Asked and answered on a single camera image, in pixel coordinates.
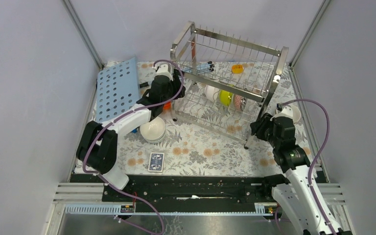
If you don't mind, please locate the orange plastic bowl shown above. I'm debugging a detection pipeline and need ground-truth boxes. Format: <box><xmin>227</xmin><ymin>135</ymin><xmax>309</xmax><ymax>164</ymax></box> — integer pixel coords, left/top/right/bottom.
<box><xmin>163</xmin><ymin>101</ymin><xmax>172</xmax><ymax>112</ymax></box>

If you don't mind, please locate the beige floral bowl front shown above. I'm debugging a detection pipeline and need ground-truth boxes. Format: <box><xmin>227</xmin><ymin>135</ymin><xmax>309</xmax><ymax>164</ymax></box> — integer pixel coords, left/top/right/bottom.
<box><xmin>279</xmin><ymin>104</ymin><xmax>302</xmax><ymax>124</ymax></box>

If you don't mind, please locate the white ribbed bowl front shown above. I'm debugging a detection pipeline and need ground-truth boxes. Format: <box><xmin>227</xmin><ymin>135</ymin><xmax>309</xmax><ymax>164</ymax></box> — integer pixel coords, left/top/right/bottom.
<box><xmin>140</xmin><ymin>117</ymin><xmax>166</xmax><ymax>143</ymax></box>

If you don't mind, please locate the stainless steel dish rack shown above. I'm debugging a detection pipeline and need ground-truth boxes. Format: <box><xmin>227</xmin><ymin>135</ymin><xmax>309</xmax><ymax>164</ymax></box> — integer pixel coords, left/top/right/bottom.
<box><xmin>170</xmin><ymin>21</ymin><xmax>289</xmax><ymax>148</ymax></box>

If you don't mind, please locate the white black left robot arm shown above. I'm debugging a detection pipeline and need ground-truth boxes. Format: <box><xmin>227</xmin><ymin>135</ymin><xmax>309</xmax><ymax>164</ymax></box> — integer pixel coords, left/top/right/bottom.
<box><xmin>76</xmin><ymin>64</ymin><xmax>185</xmax><ymax>201</ymax></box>

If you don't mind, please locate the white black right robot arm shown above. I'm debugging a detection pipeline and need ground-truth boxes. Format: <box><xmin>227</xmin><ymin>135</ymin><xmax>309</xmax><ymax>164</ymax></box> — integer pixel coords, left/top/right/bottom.
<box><xmin>251</xmin><ymin>113</ymin><xmax>352</xmax><ymax>235</ymax></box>

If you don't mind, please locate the white ceramic bowl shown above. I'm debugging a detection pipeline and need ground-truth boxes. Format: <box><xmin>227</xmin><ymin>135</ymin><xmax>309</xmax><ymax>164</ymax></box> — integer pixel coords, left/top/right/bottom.
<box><xmin>204</xmin><ymin>85</ymin><xmax>220</xmax><ymax>102</ymax></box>

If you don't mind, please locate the yellow green bowl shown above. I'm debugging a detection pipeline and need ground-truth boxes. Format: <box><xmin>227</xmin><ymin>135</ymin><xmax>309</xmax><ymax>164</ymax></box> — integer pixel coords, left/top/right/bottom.
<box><xmin>219</xmin><ymin>90</ymin><xmax>234</xmax><ymax>107</ymax></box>

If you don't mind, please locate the floral patterned table mat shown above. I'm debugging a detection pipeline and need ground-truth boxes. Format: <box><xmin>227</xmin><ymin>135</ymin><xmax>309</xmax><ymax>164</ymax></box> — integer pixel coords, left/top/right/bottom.
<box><xmin>113</xmin><ymin>65</ymin><xmax>296</xmax><ymax>177</ymax></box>

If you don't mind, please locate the light blue perforated panel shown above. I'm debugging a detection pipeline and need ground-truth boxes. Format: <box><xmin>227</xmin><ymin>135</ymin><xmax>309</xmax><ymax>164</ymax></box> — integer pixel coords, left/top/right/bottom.
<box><xmin>94</xmin><ymin>57</ymin><xmax>140</xmax><ymax>123</ymax></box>

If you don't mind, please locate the small orange yellow cup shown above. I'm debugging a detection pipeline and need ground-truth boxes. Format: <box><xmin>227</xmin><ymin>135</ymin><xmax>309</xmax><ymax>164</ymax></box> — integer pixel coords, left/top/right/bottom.
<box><xmin>231</xmin><ymin>64</ymin><xmax>244</xmax><ymax>74</ymax></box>

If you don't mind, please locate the blue playing card box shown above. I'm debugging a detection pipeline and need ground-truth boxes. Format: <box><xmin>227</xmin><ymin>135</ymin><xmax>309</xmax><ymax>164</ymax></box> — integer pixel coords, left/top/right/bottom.
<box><xmin>148</xmin><ymin>153</ymin><xmax>165</xmax><ymax>172</ymax></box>

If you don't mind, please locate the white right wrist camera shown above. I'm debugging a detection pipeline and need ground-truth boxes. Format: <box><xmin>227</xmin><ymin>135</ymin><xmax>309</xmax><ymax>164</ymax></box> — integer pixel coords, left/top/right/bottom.
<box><xmin>273</xmin><ymin>105</ymin><xmax>296</xmax><ymax>121</ymax></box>

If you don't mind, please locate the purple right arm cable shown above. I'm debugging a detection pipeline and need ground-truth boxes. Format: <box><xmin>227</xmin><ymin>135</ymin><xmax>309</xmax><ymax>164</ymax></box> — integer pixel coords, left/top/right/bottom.
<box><xmin>277</xmin><ymin>98</ymin><xmax>338</xmax><ymax>235</ymax></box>

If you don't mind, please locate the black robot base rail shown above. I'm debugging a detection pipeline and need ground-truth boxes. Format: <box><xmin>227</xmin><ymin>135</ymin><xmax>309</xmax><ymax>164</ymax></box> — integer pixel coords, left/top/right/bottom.
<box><xmin>70</xmin><ymin>173</ymin><xmax>292</xmax><ymax>215</ymax></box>

